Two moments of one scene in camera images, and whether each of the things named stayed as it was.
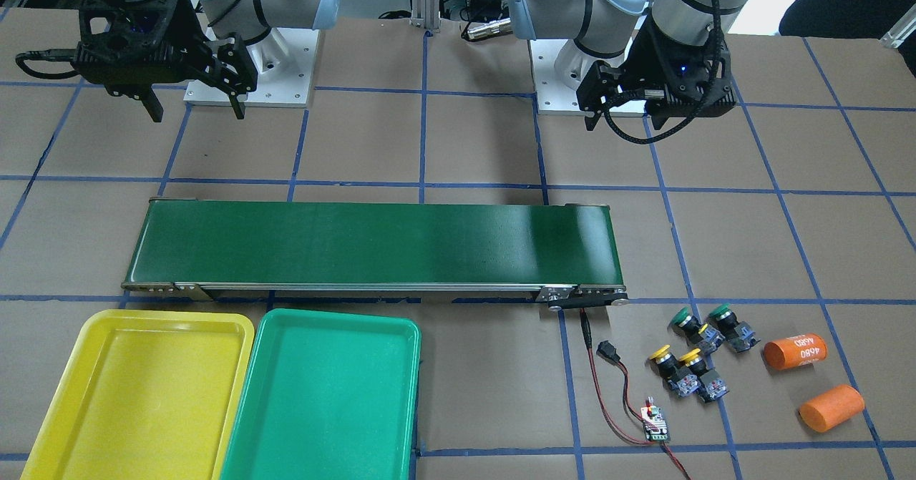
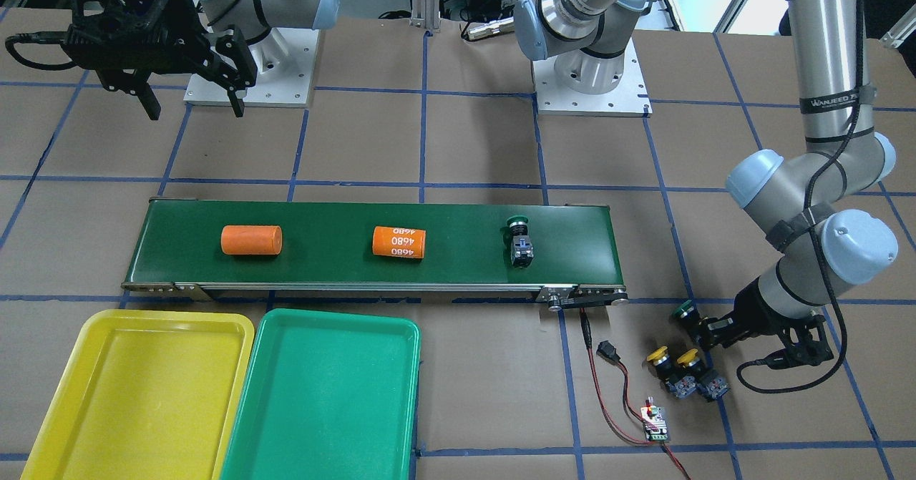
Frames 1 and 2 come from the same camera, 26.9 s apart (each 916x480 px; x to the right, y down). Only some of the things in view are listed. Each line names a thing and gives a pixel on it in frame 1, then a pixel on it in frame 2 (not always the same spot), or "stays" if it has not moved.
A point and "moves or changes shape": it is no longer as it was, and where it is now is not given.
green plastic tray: (329, 396) stays
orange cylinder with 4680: (794, 350) moves or changes shape
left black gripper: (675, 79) to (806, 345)
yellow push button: (678, 380) stays
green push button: (741, 335) moves or changes shape
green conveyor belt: (566, 255) stays
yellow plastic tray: (143, 395) stays
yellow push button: (711, 383) stays
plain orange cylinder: (826, 409) to (251, 240)
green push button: (685, 324) to (522, 247)
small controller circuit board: (656, 425) stays
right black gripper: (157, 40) stays
